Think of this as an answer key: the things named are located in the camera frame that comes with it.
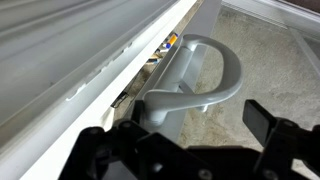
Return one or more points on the white door frame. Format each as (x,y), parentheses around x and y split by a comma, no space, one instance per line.
(62,64)

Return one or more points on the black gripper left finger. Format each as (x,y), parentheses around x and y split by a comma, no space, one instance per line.
(138,111)

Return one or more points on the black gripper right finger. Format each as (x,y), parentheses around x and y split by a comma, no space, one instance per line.
(258,120)

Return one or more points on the blue yellow tool bundle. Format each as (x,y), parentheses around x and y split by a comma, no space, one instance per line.
(164,47)

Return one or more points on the grey door handle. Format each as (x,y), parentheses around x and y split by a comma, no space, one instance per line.
(175,88)

